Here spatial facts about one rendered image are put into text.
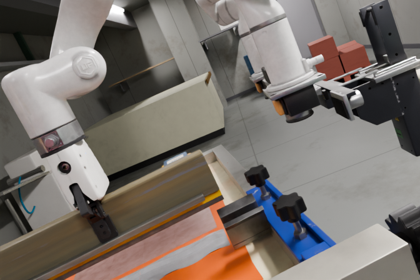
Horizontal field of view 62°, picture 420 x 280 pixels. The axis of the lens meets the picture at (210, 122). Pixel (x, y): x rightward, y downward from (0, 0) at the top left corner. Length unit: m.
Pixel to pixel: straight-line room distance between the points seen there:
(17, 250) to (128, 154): 5.35
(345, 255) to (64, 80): 0.45
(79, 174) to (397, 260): 0.43
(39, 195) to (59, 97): 4.04
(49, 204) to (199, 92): 2.68
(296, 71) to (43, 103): 0.57
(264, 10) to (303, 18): 8.10
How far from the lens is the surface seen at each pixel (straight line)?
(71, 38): 0.71
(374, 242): 0.42
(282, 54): 0.87
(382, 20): 1.18
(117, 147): 6.00
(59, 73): 0.58
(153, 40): 8.91
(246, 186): 0.79
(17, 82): 0.59
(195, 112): 5.63
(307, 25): 8.98
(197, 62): 8.09
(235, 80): 8.80
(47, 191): 4.55
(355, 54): 5.87
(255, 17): 0.87
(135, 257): 0.82
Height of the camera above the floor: 1.29
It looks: 10 degrees down
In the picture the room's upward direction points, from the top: 24 degrees counter-clockwise
